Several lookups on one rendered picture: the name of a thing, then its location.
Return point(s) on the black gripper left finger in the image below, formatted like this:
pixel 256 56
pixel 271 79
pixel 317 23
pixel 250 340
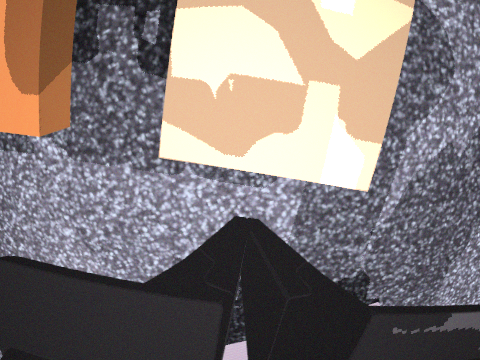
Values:
pixel 183 314

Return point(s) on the orange square block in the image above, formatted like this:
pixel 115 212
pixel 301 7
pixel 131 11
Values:
pixel 36 38

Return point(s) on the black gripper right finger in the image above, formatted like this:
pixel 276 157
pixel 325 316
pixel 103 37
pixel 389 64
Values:
pixel 294 312

